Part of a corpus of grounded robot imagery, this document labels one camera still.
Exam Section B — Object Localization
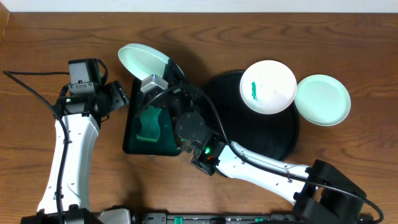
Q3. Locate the green sponge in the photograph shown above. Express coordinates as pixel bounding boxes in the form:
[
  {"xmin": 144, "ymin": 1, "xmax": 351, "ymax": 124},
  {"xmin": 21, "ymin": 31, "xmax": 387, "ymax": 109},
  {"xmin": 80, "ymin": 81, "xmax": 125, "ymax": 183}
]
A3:
[{"xmin": 136, "ymin": 106, "xmax": 161, "ymax": 142}]

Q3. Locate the mint plate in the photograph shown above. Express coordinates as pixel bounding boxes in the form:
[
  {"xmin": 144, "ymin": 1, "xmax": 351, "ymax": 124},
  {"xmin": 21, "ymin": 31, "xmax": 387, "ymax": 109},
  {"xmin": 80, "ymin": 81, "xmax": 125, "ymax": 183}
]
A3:
[
  {"xmin": 295, "ymin": 74, "xmax": 351, "ymax": 126},
  {"xmin": 118, "ymin": 44, "xmax": 170, "ymax": 82}
]

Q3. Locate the white plate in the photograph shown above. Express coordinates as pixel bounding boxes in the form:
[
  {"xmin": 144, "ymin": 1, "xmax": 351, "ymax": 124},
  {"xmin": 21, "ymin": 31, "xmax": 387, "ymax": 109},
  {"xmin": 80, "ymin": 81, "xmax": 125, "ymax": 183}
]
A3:
[{"xmin": 239, "ymin": 60, "xmax": 297, "ymax": 114}]

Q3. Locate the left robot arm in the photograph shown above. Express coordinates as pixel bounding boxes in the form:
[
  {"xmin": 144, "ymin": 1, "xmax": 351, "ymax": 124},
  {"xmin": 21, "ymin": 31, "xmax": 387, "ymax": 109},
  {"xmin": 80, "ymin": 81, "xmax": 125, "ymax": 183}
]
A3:
[{"xmin": 21, "ymin": 81, "xmax": 131, "ymax": 223}]

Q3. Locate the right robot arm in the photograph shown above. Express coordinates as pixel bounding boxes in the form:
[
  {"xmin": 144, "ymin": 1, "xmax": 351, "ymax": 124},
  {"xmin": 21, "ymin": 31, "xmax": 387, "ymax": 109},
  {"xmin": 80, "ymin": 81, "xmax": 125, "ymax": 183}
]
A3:
[{"xmin": 136, "ymin": 60, "xmax": 367, "ymax": 223}]

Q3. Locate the black rectangular tray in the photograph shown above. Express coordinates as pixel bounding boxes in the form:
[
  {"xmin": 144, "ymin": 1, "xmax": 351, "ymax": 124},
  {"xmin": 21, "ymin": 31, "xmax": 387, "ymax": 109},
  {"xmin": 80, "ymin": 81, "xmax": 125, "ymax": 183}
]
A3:
[{"xmin": 123, "ymin": 78, "xmax": 181, "ymax": 156}]

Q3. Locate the black round tray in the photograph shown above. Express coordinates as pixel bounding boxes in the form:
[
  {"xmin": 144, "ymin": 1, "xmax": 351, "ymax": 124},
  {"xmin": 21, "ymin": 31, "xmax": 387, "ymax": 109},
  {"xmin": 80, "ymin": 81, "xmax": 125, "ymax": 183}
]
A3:
[{"xmin": 203, "ymin": 70, "xmax": 300, "ymax": 161}]

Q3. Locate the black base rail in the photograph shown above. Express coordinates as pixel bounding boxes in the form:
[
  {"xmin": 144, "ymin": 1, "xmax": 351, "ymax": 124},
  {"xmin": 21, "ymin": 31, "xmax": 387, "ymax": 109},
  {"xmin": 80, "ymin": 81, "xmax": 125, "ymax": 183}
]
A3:
[{"xmin": 99, "ymin": 211, "xmax": 299, "ymax": 224}]

